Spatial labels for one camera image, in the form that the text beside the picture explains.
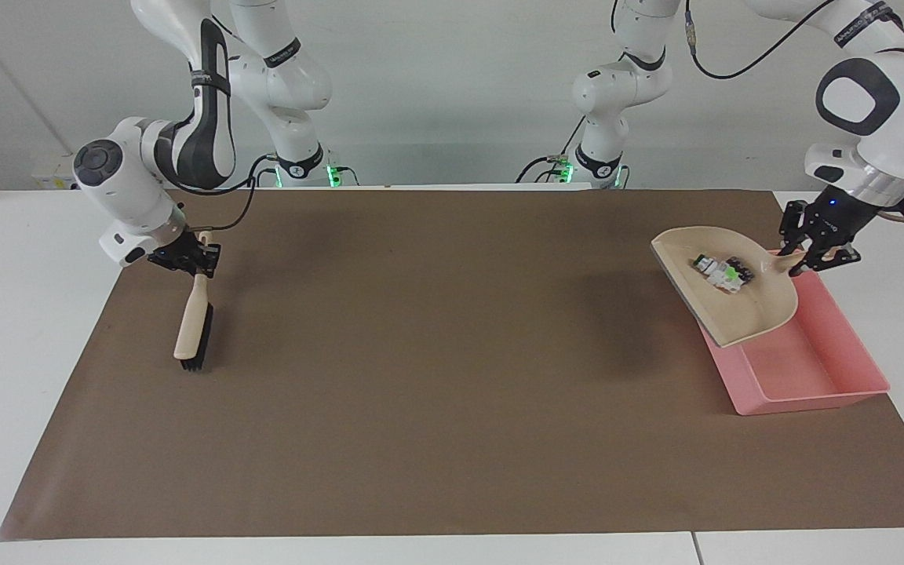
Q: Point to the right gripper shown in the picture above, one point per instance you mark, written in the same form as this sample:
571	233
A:
184	247

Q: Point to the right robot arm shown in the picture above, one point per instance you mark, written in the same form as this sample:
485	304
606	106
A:
146	200

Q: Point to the small green black electronic scrap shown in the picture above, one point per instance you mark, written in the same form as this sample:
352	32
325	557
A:
704	262

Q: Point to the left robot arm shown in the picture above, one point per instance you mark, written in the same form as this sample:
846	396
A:
903	118

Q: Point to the beige dustpan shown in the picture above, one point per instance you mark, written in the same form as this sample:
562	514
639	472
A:
734	314

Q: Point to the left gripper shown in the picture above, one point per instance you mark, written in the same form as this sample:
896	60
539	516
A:
844	216

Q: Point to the pink plastic bin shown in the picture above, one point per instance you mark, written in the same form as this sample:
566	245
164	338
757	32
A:
813	369

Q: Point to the beige brush with black bristles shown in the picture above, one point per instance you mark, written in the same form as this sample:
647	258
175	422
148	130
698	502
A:
191	318

